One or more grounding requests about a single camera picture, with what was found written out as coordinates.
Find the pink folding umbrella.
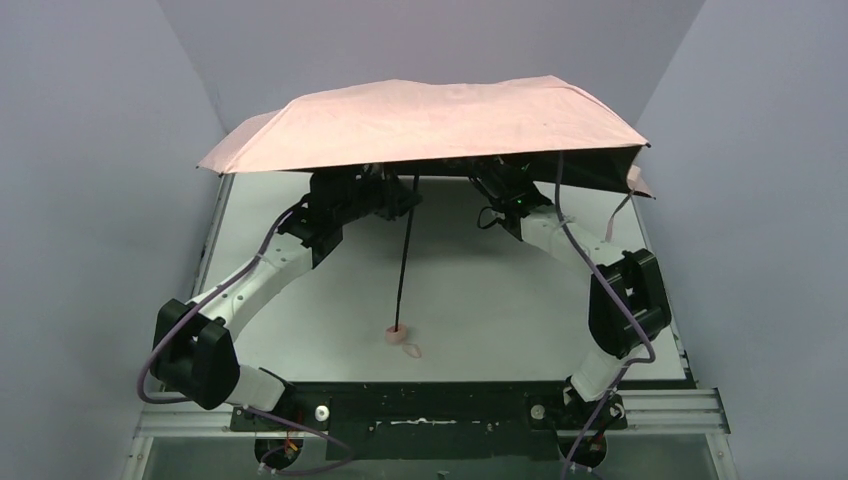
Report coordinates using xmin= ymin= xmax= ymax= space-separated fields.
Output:
xmin=196 ymin=74 xmax=656 ymax=360

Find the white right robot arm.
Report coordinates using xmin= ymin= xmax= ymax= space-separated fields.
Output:
xmin=469 ymin=158 xmax=672 ymax=402

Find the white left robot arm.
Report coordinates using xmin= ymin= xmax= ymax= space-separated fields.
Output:
xmin=140 ymin=167 xmax=422 ymax=412

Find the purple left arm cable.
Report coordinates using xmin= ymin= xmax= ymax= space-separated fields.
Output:
xmin=136 ymin=205 xmax=356 ymax=477

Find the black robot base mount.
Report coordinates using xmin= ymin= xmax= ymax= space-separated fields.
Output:
xmin=230 ymin=381 xmax=628 ymax=470

